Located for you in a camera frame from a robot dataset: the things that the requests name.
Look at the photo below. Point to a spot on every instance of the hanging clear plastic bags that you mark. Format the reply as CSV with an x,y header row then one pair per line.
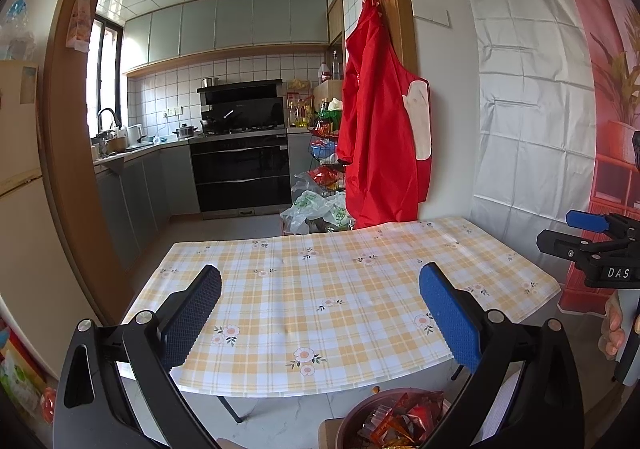
x,y
17,24

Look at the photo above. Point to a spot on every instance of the small steel pot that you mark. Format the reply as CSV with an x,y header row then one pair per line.
x,y
210,82

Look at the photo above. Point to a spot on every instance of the yellow checked tablecloth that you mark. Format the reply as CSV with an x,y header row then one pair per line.
x,y
325,279

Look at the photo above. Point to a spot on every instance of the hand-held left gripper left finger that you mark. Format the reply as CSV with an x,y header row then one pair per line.
x,y
195,314

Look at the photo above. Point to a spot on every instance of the grey base cabinets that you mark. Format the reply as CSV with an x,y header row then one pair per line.
x,y
145,194

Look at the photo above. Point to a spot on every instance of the person's right hand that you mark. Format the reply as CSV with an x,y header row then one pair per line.
x,y
612,329

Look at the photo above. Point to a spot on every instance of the hanging printed packet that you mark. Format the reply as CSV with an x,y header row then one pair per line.
x,y
79,24

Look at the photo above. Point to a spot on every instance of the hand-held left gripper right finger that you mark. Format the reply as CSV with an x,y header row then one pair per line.
x,y
445,319

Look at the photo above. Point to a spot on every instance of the white backdrop sheet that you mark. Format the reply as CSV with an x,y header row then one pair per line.
x,y
525,104

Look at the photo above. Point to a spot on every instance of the black built-in oven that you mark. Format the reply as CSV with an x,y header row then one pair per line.
x,y
240,174

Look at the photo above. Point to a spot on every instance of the green white plastic bag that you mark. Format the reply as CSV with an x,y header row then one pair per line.
x,y
310,209

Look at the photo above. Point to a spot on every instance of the black table leg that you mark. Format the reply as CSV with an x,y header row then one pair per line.
x,y
231,409

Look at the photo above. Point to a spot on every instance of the kitchen window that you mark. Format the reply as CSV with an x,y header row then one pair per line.
x,y
102,74

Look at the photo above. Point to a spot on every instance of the red apron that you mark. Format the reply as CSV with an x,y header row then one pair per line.
x,y
380,129

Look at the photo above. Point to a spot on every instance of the blue bowl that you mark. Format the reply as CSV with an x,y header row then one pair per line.
x,y
322,149

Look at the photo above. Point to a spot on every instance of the yellow oil bottle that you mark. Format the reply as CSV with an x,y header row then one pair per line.
x,y
300,116

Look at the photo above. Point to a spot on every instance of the beige fridge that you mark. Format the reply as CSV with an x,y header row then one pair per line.
x,y
25,229

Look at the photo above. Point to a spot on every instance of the wooden side cabinet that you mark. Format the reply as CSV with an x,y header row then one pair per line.
x,y
327,96

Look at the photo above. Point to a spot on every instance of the grey wall cabinets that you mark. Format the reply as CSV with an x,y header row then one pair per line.
x,y
225,24

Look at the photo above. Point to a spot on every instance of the steel sink faucet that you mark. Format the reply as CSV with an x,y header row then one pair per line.
x,y
102,116

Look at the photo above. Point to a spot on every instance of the red snack bag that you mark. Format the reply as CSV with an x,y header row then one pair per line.
x,y
322,175

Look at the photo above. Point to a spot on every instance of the wooden door frame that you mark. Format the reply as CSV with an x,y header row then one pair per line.
x,y
65,154

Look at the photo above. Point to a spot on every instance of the clear glass bottle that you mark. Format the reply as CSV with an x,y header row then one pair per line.
x,y
335,66

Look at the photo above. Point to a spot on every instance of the colourful packages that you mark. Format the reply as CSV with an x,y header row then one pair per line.
x,y
20,374

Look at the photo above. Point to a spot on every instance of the steel pot with lid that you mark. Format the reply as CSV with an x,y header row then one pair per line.
x,y
185,132

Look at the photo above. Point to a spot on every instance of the maroon round bin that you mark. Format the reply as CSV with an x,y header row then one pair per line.
x,y
350,424

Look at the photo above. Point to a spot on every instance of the black range hood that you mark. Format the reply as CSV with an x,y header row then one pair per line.
x,y
240,104

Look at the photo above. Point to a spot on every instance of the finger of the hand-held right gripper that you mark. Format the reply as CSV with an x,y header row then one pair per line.
x,y
587,220
565,244

